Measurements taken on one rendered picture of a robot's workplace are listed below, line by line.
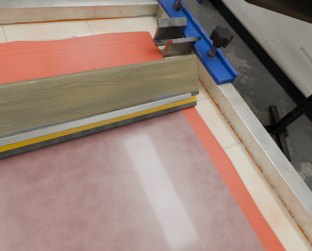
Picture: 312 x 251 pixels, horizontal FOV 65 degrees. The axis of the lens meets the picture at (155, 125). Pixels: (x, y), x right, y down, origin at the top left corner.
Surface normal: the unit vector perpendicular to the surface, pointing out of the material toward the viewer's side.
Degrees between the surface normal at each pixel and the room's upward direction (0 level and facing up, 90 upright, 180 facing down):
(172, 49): 90
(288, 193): 90
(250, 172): 0
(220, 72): 0
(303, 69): 90
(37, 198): 0
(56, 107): 46
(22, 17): 90
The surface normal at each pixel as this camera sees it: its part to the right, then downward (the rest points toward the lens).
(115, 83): 0.50, 0.22
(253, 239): 0.27, -0.52
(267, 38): -0.86, 0.25
